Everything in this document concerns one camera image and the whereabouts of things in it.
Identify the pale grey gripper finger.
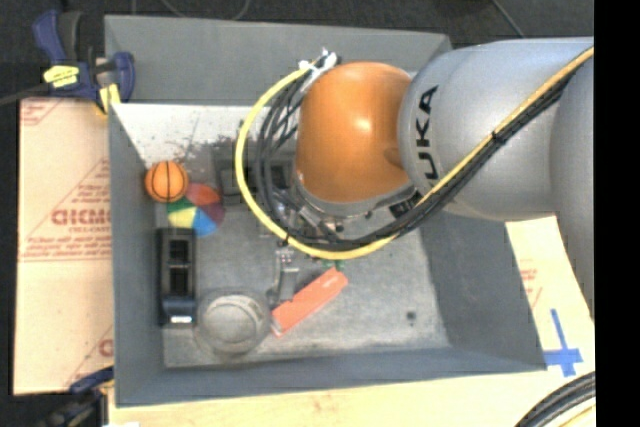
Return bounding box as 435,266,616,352
272,248,290,305
285,263,303,301

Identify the orange flat block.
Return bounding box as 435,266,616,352
270,266,350,339

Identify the clear glass cup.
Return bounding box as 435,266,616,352
193,288,274,357

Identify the grey metal bin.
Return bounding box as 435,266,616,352
103,14,547,407

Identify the multicoloured ball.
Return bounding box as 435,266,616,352
166,183,226,237

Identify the black stapler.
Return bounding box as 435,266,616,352
156,227,197,327

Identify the orange basketball ball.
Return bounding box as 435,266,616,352
144,160,190,204

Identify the brown cardboard board red print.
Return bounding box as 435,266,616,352
12,97,116,396

